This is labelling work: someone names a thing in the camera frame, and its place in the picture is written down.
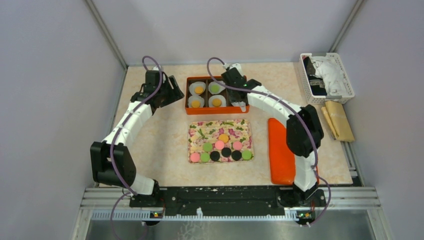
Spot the orange cookie box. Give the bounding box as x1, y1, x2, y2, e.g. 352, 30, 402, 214
184, 76, 250, 115

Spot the orange cookie two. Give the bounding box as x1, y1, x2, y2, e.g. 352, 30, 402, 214
211, 98, 222, 108

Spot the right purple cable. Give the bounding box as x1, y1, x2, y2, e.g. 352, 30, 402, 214
206, 57, 332, 228

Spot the purple cable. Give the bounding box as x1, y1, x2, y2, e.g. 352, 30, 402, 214
109, 55, 164, 240
206, 57, 332, 228

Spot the white paper cup five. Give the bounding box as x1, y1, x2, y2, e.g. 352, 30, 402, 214
208, 94, 227, 108

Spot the white cloth in basket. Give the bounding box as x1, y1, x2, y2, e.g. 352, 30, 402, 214
310, 56, 348, 96

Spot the white paper cup one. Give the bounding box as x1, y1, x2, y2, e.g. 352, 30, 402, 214
188, 81, 206, 96

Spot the white paper cup four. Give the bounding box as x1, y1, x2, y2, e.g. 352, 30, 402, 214
187, 95, 205, 108

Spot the orange cookie five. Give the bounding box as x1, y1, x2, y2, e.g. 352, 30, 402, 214
190, 100, 202, 108

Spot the black cookie middle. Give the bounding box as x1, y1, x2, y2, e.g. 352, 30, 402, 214
221, 147, 232, 158

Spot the black cookie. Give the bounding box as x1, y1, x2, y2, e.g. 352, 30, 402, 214
231, 150, 242, 161
209, 151, 221, 162
221, 147, 232, 158

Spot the black item in basket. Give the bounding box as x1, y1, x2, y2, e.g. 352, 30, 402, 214
303, 56, 328, 96

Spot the floral tray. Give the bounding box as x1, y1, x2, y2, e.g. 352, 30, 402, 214
187, 119, 255, 165

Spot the green cookie top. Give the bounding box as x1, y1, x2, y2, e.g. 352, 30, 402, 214
210, 84, 220, 94

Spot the white plastic basket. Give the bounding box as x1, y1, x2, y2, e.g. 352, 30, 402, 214
298, 53, 355, 104

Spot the pink cookie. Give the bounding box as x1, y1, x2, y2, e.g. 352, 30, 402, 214
189, 152, 201, 163
214, 140, 225, 150
232, 141, 243, 151

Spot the pink cookie middle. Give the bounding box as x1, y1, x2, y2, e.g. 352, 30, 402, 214
214, 140, 225, 150

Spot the orange cookie four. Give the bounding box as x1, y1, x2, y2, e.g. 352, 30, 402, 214
218, 133, 230, 143

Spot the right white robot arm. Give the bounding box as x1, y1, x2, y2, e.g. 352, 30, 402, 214
221, 63, 324, 206

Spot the white paper cup two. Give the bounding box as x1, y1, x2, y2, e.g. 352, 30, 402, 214
208, 80, 225, 95

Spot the pink cookie right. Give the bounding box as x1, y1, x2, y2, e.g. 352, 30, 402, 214
232, 141, 243, 151

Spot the green cookie bottom left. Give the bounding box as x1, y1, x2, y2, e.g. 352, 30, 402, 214
199, 152, 212, 164

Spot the black cookie left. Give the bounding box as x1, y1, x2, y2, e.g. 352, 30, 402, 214
209, 151, 221, 162

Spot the orange box lid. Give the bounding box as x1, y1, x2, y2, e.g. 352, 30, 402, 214
267, 117, 321, 186

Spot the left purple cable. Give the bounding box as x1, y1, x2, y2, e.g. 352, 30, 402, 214
109, 55, 164, 240

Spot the orange cookie one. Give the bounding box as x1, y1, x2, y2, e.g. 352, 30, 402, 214
193, 85, 205, 95

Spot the tan paper bag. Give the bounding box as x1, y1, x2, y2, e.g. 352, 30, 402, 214
321, 101, 355, 143

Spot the green cookie bottom right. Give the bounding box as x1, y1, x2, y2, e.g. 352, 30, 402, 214
241, 149, 253, 161

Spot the green cookie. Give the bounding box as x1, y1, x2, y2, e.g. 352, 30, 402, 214
202, 142, 214, 153
241, 149, 253, 161
210, 84, 220, 94
199, 152, 212, 164

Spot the green cookie middle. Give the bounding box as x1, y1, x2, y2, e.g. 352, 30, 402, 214
202, 142, 214, 153

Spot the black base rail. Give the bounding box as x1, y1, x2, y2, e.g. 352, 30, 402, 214
129, 185, 326, 217

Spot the pink cookie bottom left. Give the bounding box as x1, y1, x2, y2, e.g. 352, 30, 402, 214
189, 152, 201, 163

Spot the black cookie right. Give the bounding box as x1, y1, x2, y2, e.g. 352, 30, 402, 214
231, 150, 242, 161

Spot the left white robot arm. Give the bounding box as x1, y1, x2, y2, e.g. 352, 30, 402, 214
90, 67, 185, 207

